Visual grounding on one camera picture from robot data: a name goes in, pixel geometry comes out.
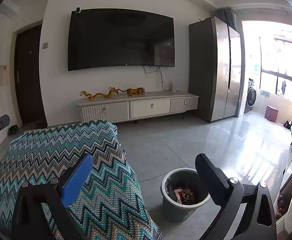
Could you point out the front loading washing machine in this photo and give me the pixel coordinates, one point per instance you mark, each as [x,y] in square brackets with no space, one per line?
[251,96]

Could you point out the golden dragon figurine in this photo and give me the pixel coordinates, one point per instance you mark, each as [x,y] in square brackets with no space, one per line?
[112,90]

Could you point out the golden tiger figurine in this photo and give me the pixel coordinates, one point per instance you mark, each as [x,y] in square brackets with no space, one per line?
[132,92]

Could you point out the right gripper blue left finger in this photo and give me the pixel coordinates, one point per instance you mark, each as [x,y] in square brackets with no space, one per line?
[73,178]

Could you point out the dark brown entrance door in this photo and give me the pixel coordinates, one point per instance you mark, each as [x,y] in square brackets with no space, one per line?
[26,76]

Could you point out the white tv cabinet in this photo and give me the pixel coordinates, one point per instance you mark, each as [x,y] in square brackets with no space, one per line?
[122,107]

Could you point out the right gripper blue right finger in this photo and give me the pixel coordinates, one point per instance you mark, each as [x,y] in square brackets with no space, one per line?
[224,191]

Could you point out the stainless steel refrigerator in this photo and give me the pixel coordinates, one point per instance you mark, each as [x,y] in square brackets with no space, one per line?
[214,68]

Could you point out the large black wall television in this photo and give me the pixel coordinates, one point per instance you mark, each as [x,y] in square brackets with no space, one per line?
[110,37]

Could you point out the red white paper trash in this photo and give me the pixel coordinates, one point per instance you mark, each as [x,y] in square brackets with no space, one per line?
[178,194]

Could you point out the black shoes by door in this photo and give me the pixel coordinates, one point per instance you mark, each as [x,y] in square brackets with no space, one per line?
[12,130]

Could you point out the white wall cupboard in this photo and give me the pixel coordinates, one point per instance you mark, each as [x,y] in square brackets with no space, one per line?
[6,101]

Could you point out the grey round trash bin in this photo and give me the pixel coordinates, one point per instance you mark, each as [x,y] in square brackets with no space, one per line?
[182,178]

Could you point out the maroon square stool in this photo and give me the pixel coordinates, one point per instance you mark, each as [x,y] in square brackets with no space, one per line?
[271,113]

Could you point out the zigzag knitted blanket table cover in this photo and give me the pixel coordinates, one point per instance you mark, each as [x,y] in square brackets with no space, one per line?
[110,203]

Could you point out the dark red chips bag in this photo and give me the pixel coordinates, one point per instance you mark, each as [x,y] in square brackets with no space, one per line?
[188,197]

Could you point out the small white camera on television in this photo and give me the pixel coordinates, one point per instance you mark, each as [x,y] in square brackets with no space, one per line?
[78,10]

